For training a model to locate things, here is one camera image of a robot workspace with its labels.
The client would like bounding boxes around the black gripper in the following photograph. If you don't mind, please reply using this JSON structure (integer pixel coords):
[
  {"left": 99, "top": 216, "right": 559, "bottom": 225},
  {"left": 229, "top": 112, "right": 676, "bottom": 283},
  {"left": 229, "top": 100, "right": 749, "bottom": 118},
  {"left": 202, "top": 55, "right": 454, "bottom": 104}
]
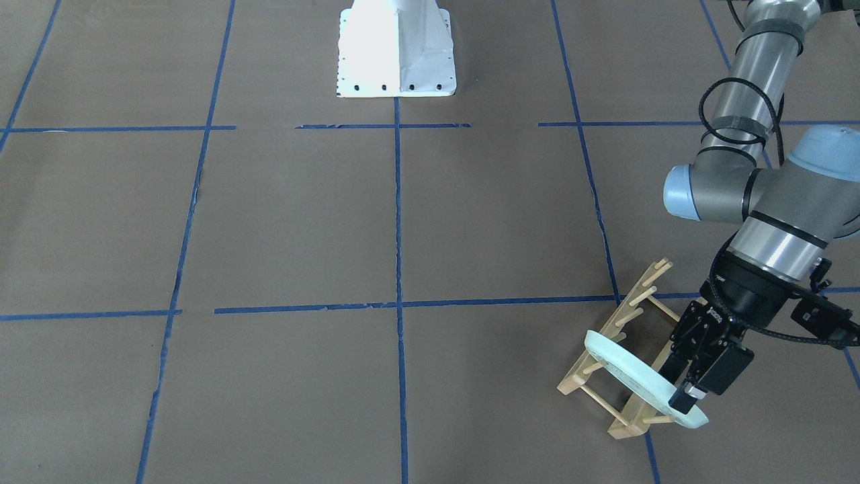
[{"left": 658, "top": 257, "right": 791, "bottom": 414}]

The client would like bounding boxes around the light green ceramic plate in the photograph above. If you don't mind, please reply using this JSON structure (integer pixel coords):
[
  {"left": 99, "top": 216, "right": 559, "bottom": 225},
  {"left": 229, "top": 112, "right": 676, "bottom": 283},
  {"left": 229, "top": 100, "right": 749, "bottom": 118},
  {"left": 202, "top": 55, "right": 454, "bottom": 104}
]
[{"left": 585, "top": 330, "right": 709, "bottom": 429}]

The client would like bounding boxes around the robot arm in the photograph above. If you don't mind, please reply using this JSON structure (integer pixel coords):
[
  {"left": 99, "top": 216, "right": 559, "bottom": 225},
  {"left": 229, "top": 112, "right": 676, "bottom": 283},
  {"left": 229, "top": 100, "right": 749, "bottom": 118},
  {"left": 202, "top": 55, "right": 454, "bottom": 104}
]
[{"left": 660, "top": 1, "right": 858, "bottom": 413}]

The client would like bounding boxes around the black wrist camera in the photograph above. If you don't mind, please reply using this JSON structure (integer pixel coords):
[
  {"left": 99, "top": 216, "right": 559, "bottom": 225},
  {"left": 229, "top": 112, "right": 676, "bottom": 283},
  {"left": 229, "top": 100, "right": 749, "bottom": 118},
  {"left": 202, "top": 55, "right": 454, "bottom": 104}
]
[{"left": 791, "top": 257, "right": 859, "bottom": 350}]

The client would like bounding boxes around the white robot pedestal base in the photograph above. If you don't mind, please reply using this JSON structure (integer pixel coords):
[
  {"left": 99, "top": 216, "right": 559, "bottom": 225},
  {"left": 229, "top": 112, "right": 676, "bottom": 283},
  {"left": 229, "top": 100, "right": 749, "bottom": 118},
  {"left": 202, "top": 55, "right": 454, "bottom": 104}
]
[{"left": 336, "top": 1, "right": 458, "bottom": 98}]

